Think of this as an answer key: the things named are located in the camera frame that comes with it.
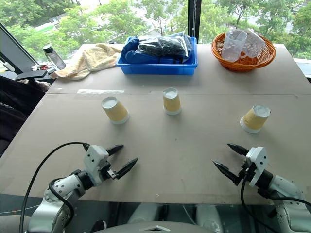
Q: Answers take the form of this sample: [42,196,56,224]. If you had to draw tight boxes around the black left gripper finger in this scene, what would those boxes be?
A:
[115,157,139,180]
[105,144,124,157]

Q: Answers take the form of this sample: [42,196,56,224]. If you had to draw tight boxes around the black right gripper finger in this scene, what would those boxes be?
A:
[212,160,243,186]
[226,143,250,157]

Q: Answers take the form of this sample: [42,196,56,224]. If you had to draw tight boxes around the clear plastic measuring cup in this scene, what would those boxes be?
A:
[221,29,248,62]
[239,28,267,59]

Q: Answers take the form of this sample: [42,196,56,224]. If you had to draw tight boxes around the blue plastic bin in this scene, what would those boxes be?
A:
[115,36,198,76]

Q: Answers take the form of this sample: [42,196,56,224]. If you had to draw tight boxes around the silver robot torso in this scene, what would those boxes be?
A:
[92,203,224,233]

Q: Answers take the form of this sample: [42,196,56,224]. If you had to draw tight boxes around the cream yellow towel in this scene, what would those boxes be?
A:
[50,43,122,81]

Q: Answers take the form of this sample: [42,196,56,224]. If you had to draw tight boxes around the black office chair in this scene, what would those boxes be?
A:
[0,69,55,158]

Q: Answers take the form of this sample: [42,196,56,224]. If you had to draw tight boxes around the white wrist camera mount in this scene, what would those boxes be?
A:
[84,145,109,187]
[245,146,268,187]

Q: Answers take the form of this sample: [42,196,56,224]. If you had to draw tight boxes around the dark clothes in plastic bag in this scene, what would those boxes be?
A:
[121,31,193,64]

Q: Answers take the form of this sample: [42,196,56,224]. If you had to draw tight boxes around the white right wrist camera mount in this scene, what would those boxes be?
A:
[245,146,268,187]

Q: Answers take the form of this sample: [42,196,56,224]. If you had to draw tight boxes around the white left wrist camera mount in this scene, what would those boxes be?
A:
[84,145,109,187]

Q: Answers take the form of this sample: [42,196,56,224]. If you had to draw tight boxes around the orange wicker basket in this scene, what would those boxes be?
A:
[211,32,277,72]

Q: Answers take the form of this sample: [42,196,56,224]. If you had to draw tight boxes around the yellow ribbed paper cup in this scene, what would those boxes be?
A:
[162,87,182,116]
[240,104,271,134]
[101,96,130,125]

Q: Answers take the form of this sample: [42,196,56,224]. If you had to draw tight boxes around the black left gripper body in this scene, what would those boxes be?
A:
[99,156,117,182]

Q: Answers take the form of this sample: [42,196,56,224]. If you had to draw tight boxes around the clear water bottle black cap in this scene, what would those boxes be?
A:
[42,44,67,70]

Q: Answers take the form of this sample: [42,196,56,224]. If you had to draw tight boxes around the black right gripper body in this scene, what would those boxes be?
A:
[238,159,256,182]

